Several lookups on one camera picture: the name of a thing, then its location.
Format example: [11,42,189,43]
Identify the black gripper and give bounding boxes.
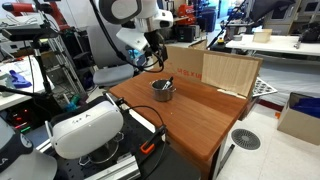
[144,30,170,64]

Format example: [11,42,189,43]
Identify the black white Expo marker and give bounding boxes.
[162,76,175,91]

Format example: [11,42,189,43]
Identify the small stainless steel pot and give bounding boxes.
[149,78,177,103]

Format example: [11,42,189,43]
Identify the brown cardboard panel orange print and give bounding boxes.
[164,44,264,85]

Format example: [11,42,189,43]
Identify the red machine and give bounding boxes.
[176,3,198,26]

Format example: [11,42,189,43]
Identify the grey office chair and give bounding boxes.
[73,22,136,88]

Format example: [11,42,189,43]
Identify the blue bin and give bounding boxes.
[196,8,218,33]

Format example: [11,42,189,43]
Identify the light wood grain board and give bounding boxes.
[201,52,261,99]

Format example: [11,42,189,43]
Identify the white tape strip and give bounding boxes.
[216,88,248,100]

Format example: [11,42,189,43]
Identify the metal shelving rack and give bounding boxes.
[46,33,88,101]

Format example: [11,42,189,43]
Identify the small wooden box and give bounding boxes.
[252,28,273,44]

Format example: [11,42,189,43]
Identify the white VR headset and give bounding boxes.
[44,99,125,160]

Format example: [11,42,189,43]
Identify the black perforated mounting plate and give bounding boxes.
[49,109,202,180]

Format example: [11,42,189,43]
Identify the white work table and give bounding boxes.
[225,34,320,58]

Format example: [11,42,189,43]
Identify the round grey floor drain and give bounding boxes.
[231,128,262,151]

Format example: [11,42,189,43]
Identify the grey table leg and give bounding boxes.
[216,143,236,178]

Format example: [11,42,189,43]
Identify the blue glove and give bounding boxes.
[8,69,33,89]

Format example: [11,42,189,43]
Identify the white desk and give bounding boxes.
[0,54,56,111]

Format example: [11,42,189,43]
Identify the open cardboard box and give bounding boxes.
[276,92,320,146]

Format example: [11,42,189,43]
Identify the blue bags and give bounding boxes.
[289,96,320,119]

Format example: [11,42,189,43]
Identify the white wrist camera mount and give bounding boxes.
[116,27,150,52]

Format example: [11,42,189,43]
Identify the thin black cable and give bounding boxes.
[124,105,167,134]

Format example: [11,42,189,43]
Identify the teal handled tool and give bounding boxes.
[63,94,81,113]

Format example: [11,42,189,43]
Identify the black camera stand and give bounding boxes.
[0,37,56,101]

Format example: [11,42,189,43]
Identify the aluminium extrusion rail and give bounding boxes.
[83,154,142,180]

